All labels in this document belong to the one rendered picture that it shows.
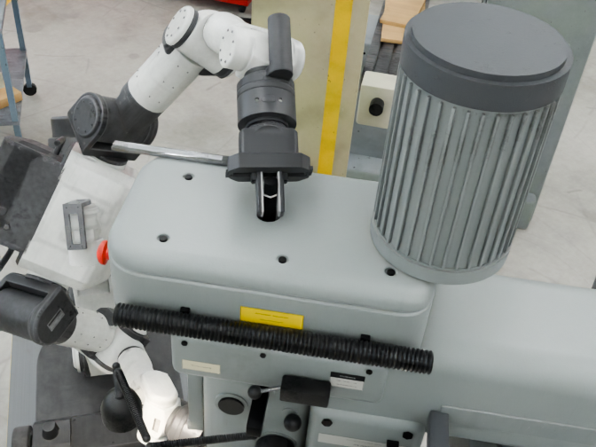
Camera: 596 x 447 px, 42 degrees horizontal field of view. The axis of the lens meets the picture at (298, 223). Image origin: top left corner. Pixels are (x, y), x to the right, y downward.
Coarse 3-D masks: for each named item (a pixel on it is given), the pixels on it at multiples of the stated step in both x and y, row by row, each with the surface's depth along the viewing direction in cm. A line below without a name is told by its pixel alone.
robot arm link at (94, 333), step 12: (84, 312) 170; (96, 312) 176; (108, 312) 178; (84, 324) 168; (96, 324) 172; (108, 324) 176; (72, 336) 165; (84, 336) 169; (96, 336) 172; (108, 336) 176; (84, 348) 172; (96, 348) 175; (96, 360) 178; (108, 372) 180
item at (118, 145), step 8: (120, 144) 123; (128, 144) 123; (136, 144) 123; (128, 152) 123; (136, 152) 122; (144, 152) 122; (152, 152) 122; (160, 152) 122; (168, 152) 122; (176, 152) 123; (184, 152) 123; (192, 152) 123; (184, 160) 122; (192, 160) 122; (200, 160) 122; (208, 160) 122; (216, 160) 122; (224, 160) 122
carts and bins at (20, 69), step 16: (0, 0) 390; (16, 0) 437; (0, 16) 377; (16, 16) 443; (0, 32) 368; (0, 48) 374; (16, 48) 458; (0, 64) 443; (16, 64) 444; (0, 80) 412; (16, 80) 432; (0, 96) 409; (16, 96) 412; (0, 112) 407; (16, 112) 398; (16, 128) 404; (592, 288) 310
